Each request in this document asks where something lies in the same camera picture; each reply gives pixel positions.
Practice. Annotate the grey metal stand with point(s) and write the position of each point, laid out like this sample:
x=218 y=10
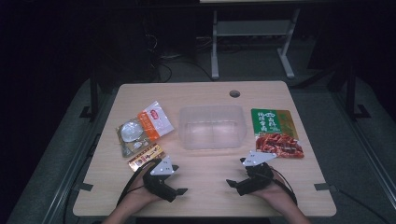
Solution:
x=214 y=46

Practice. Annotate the black stand leg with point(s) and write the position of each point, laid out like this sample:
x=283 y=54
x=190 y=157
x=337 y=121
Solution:
x=94 y=96
x=351 y=93

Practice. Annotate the white and orange packet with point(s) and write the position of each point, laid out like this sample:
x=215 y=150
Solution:
x=157 y=121

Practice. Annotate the green and gold snack packet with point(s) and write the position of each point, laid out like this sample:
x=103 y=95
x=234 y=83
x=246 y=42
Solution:
x=271 y=123

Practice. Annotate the clear and brown packet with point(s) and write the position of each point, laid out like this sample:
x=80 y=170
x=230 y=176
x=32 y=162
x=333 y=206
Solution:
x=130 y=132

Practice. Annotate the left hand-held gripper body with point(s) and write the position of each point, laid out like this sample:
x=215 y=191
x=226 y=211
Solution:
x=158 y=185

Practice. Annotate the black tape strip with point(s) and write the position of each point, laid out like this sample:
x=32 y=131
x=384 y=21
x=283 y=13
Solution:
x=324 y=187
x=83 y=187

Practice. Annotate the person's left hand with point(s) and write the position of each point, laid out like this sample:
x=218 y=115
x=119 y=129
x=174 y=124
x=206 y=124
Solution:
x=140 y=194

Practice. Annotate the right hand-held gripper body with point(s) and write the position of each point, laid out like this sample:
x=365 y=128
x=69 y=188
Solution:
x=255 y=179

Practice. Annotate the person's right hand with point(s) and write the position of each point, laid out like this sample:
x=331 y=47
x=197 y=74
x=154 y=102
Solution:
x=274 y=193

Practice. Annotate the clear plastic container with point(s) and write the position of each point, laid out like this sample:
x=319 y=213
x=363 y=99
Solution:
x=213 y=132

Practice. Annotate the yellow and red packet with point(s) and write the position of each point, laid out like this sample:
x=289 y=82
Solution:
x=144 y=156

